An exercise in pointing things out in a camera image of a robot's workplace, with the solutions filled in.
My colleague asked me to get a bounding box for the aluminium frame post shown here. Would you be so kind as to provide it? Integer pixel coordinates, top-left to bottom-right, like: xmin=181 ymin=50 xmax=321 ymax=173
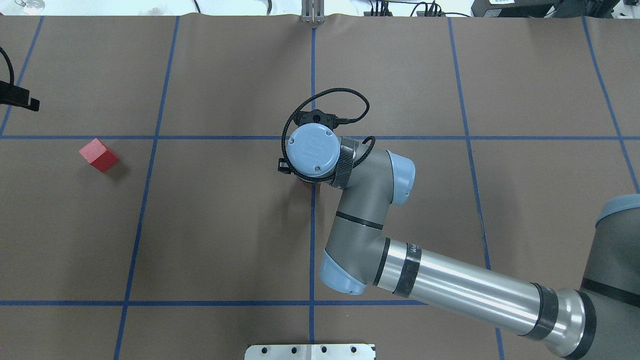
xmin=300 ymin=0 xmax=326 ymax=25

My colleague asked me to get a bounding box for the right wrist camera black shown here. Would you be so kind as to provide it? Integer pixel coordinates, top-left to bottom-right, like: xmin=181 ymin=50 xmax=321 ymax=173
xmin=293 ymin=109 xmax=336 ymax=130

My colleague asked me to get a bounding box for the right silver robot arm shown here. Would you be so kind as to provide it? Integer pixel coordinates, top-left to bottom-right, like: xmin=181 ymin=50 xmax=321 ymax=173
xmin=310 ymin=137 xmax=634 ymax=360

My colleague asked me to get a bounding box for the red cube far side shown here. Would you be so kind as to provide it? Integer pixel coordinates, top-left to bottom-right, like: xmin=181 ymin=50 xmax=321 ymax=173
xmin=78 ymin=137 xmax=120 ymax=173

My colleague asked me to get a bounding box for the black box white label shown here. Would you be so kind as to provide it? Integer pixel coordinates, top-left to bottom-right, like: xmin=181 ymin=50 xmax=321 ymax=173
xmin=471 ymin=0 xmax=556 ymax=18

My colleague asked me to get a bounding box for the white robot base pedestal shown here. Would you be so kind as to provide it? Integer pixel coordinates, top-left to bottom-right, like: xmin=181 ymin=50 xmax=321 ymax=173
xmin=244 ymin=343 xmax=378 ymax=360

